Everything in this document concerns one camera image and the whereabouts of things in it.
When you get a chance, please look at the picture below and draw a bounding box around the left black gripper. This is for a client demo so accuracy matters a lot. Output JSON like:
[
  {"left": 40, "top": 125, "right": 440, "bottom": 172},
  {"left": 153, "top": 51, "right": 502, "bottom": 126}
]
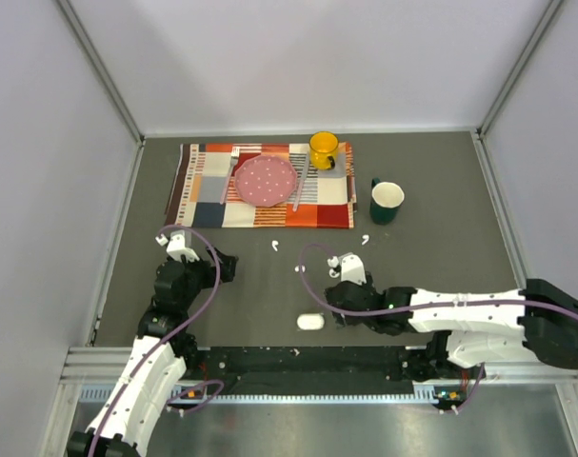
[{"left": 178, "top": 245, "right": 237, "bottom": 309}]

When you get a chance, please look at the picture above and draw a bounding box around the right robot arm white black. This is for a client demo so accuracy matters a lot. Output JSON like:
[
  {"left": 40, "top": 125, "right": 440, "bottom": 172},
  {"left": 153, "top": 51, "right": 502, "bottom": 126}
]
[{"left": 324, "top": 274, "right": 578, "bottom": 382}]

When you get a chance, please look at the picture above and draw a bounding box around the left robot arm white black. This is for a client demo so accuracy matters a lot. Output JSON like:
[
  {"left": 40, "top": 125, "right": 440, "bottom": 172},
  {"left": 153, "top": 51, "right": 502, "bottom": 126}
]
[{"left": 66, "top": 248, "right": 238, "bottom": 456}]

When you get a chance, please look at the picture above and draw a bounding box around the white oval charging case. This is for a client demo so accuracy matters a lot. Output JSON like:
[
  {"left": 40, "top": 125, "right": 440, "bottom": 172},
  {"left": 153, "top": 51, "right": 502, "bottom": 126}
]
[{"left": 296, "top": 313, "right": 326, "bottom": 331}]

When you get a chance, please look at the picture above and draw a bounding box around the colourful checked placemat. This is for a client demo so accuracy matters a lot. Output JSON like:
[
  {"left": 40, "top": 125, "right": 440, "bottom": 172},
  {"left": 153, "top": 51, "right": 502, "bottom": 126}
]
[{"left": 166, "top": 142, "right": 357, "bottom": 229}]

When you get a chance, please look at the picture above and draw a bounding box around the dark green white mug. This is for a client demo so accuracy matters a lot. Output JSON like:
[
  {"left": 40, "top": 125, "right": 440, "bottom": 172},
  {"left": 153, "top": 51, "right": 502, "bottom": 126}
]
[{"left": 369, "top": 178, "right": 405, "bottom": 225}]

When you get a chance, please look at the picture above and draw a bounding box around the pink dotted plate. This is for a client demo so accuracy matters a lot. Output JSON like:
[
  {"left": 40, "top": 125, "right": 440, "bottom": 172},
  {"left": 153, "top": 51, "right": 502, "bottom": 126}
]
[{"left": 234, "top": 155, "right": 298, "bottom": 208}]

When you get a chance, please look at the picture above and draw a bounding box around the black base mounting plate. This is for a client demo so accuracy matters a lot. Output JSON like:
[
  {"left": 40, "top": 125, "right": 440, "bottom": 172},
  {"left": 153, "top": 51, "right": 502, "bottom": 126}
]
[{"left": 185, "top": 347, "right": 439, "bottom": 395}]

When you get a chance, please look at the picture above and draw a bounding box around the grey fork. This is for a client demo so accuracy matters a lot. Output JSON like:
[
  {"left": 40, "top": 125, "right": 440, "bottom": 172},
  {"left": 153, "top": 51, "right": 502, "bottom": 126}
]
[{"left": 220, "top": 146, "right": 240, "bottom": 205}]

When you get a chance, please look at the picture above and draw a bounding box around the grey knife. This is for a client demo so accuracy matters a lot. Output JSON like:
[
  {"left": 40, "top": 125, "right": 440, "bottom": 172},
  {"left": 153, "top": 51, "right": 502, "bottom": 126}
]
[{"left": 292, "top": 153, "right": 310, "bottom": 212}]

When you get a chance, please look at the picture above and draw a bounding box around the yellow glass mug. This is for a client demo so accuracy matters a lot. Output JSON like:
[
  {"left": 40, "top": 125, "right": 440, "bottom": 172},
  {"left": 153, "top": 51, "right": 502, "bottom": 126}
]
[{"left": 309, "top": 131, "right": 339, "bottom": 170}]

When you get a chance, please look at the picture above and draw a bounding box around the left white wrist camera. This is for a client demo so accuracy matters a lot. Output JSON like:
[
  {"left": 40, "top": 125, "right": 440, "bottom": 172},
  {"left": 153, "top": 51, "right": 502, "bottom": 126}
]
[{"left": 155, "top": 229, "right": 200, "bottom": 263}]

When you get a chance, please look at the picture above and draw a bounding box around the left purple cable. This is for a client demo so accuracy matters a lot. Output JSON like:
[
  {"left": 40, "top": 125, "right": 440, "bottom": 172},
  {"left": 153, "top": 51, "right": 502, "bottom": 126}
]
[{"left": 86, "top": 224, "right": 226, "bottom": 457}]

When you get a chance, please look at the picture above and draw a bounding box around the white slotted cable duct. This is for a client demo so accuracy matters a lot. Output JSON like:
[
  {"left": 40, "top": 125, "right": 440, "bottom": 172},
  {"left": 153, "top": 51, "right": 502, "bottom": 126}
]
[{"left": 78, "top": 385, "right": 439, "bottom": 406}]

